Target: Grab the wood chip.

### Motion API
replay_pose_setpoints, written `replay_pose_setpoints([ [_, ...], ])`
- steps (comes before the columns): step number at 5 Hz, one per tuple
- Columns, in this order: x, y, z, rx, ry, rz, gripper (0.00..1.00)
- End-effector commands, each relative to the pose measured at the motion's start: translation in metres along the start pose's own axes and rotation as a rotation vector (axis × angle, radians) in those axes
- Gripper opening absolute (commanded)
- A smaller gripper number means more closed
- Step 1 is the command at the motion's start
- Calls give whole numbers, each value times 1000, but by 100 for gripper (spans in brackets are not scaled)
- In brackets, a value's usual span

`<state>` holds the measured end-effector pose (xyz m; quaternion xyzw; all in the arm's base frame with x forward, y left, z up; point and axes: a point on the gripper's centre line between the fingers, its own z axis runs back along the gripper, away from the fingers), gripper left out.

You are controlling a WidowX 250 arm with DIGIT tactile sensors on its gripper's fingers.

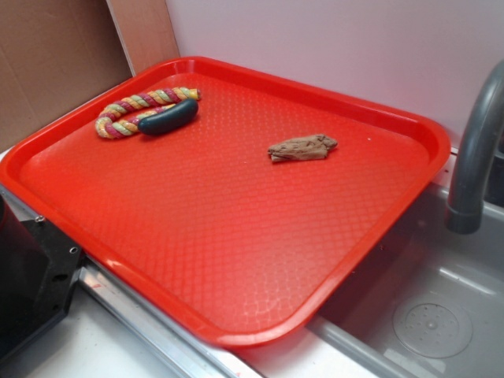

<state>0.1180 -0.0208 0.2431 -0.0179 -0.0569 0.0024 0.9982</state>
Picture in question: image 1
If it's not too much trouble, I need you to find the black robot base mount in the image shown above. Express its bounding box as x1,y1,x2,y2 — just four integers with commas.
1,199,83,362

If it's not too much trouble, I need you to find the brown cardboard panel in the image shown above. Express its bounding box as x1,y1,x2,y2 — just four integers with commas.
1,1,179,150

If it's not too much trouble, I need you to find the brown wood chip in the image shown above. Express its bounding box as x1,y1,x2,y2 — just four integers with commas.
268,134,339,163

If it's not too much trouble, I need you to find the red plastic serving tray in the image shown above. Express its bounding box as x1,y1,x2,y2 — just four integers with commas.
1,57,450,349

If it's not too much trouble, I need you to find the grey toy sink faucet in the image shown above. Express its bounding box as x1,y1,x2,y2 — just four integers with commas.
445,62,503,235

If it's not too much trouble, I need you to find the silver metal edge rail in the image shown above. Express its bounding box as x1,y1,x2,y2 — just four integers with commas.
0,184,265,378

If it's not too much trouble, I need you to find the multicoloured rope dog toy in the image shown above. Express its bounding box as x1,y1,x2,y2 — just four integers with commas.
94,87,201,139

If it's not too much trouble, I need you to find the grey plastic toy sink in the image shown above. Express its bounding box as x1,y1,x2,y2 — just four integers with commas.
240,160,503,377

